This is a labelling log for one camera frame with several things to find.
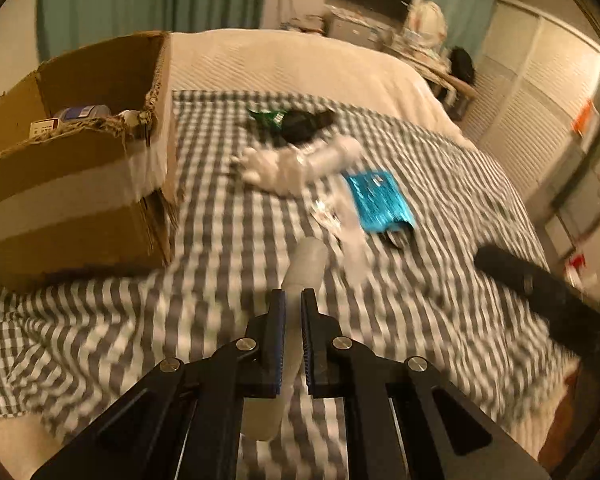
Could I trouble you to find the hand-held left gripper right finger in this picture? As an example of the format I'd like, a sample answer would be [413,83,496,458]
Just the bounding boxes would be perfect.
[301,288,553,480]

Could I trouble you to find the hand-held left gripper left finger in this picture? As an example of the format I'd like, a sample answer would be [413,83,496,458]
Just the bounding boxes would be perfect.
[30,288,287,480]

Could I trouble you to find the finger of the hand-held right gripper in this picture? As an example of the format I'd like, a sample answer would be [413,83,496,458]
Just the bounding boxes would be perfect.
[474,245,600,356]

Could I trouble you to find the translucent plastic tube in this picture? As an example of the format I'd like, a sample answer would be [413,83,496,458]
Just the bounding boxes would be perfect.
[242,237,328,442]

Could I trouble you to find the brown cardboard box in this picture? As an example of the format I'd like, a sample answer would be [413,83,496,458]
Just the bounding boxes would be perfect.
[0,31,181,291]

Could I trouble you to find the clear plastic bottle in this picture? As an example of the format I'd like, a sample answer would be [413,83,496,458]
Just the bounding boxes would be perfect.
[62,104,112,122]

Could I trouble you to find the orange and white medicine box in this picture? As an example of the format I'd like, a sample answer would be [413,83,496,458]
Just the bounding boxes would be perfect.
[30,117,61,138]

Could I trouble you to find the white storage box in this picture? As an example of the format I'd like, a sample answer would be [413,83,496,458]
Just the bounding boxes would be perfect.
[545,200,600,271]

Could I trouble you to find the grey checked cloth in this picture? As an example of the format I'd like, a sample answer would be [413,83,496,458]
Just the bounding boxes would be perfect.
[0,90,581,480]

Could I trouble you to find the clear plastic wrapper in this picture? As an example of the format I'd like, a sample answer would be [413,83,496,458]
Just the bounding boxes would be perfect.
[310,180,376,286]

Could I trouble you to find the blue plastic packet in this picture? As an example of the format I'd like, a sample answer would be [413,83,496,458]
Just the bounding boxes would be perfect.
[344,170,415,235]

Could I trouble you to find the orange hanging cloth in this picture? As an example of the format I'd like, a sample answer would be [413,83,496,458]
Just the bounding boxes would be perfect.
[570,100,597,136]

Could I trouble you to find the white louvred wardrobe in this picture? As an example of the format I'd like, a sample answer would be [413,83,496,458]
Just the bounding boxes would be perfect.
[462,0,600,201]

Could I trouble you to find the wooden chair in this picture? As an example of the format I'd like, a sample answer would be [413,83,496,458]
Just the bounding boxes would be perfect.
[420,67,478,121]

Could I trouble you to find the black object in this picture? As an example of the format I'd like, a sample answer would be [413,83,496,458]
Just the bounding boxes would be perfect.
[275,109,333,148]

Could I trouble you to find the green snack bag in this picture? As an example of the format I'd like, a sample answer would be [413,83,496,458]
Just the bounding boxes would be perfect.
[246,107,288,133]

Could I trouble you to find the black backpack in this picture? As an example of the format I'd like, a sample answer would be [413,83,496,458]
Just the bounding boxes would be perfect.
[447,46,478,86]

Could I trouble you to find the white dressing table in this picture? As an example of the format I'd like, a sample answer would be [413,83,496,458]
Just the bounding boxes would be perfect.
[387,35,451,73]

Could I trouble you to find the round vanity mirror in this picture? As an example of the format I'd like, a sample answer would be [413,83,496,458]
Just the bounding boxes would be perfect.
[407,1,448,43]

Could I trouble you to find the light green curtain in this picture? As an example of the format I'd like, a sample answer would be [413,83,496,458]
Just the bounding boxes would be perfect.
[425,0,501,56]

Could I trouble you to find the grey mini fridge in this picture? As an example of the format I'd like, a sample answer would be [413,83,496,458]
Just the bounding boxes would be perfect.
[327,14,381,51]

